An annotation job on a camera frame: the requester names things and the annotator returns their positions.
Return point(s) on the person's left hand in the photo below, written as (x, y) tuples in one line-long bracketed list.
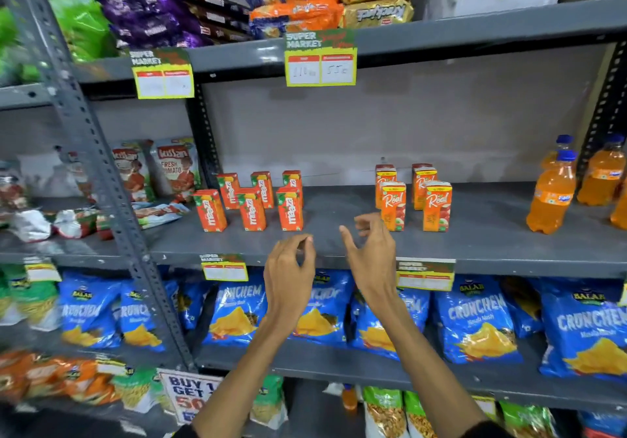
[(289, 281)]

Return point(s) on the person's right hand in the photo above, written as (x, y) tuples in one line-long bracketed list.
[(374, 266)]

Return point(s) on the person's right thumb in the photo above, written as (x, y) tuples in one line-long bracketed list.
[(348, 239)]

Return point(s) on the person's left thumb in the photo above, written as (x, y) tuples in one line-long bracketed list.
[(309, 252)]

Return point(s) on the person's right forearm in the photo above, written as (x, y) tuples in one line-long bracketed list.
[(426, 369)]

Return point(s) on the person's left forearm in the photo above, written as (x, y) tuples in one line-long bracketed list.
[(245, 379)]

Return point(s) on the orange fruit juice carton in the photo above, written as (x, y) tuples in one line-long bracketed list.
[(393, 207), (437, 207), (421, 178), (383, 176)]

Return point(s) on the group of red mango drink cartons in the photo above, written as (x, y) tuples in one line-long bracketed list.
[(252, 210)]

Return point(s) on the yellow shelf price tag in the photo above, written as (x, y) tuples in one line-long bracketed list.
[(42, 271), (111, 366), (321, 60), (163, 78), (425, 276), (224, 269)]

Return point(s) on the gray metal shelving rack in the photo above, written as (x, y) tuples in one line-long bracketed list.
[(98, 168), (490, 237)]

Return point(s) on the row of blue chip packets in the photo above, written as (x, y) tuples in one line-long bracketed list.
[(475, 320)]

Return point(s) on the small orange drink bottle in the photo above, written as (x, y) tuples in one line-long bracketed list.
[(349, 398)]

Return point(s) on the green white snack packet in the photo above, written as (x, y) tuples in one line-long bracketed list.
[(268, 403), (139, 391)]

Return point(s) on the green peanut snack packet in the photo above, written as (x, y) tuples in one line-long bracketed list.
[(528, 423), (384, 415), (419, 420)]

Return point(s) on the white promotion sign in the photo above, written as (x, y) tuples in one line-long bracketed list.
[(188, 393)]

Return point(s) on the orange soda bottle blue cap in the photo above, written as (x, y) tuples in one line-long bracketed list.
[(551, 198), (561, 143), (602, 173), (621, 210)]

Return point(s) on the stack of dark brown packets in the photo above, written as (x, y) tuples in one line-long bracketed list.
[(220, 16)]

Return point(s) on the green and white snack packets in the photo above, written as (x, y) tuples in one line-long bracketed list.
[(32, 300)]

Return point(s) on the pile of orange snack packets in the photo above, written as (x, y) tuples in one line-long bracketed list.
[(54, 379)]

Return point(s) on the pile of purple snack packets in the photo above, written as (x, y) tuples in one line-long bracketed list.
[(147, 11)]

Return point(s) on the blue snack packet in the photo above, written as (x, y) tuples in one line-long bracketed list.
[(605, 425)]

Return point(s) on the pile of green snack packets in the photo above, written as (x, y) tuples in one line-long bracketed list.
[(81, 19)]

